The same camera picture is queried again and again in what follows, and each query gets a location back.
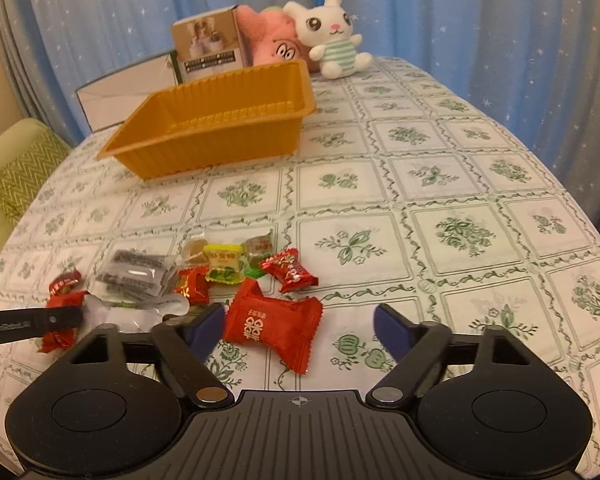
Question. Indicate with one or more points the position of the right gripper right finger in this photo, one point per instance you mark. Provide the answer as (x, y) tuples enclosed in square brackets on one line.
[(418, 350)]

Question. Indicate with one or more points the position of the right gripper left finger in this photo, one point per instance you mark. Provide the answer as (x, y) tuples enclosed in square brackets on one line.
[(184, 345)]

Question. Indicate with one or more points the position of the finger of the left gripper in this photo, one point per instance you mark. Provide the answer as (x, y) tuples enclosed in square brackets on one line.
[(22, 324)]

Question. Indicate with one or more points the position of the small red candy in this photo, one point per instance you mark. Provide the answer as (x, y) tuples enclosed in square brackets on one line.
[(191, 283)]

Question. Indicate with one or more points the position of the yellow candy packet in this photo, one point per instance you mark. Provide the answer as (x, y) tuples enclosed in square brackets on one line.
[(225, 265)]

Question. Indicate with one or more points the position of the clear dark snack packet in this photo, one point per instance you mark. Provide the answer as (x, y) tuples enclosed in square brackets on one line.
[(137, 275)]

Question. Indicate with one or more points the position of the clear brown candy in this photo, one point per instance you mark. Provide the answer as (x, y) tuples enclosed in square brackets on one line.
[(193, 251)]

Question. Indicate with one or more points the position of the large red candy packet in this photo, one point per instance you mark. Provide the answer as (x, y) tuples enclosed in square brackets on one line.
[(287, 327)]

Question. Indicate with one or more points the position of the clear green jelly candy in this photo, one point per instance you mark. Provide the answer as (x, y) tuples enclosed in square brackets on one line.
[(257, 249)]

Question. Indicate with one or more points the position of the white green snack pouch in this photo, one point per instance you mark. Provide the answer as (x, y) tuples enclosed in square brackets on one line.
[(132, 318)]

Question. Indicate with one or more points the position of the green zigzag cushion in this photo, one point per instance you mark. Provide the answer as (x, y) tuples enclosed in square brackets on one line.
[(22, 179)]

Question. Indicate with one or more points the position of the green floral tablecloth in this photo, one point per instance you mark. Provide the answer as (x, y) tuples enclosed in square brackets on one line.
[(400, 193)]

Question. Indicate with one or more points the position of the orange plastic tray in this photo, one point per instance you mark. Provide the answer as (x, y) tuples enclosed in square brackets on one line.
[(248, 114)]

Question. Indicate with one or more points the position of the white flat box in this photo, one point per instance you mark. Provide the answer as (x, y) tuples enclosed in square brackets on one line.
[(110, 99)]

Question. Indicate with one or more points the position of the brown product box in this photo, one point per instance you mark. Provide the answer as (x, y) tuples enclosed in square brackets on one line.
[(208, 44)]

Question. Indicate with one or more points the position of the pink star plush toy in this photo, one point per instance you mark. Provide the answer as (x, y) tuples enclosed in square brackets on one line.
[(271, 37)]

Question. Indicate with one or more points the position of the white bunny plush toy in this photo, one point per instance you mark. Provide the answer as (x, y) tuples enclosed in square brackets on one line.
[(328, 33)]

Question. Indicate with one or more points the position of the blue star curtain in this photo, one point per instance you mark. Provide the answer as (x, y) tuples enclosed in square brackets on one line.
[(533, 65)]

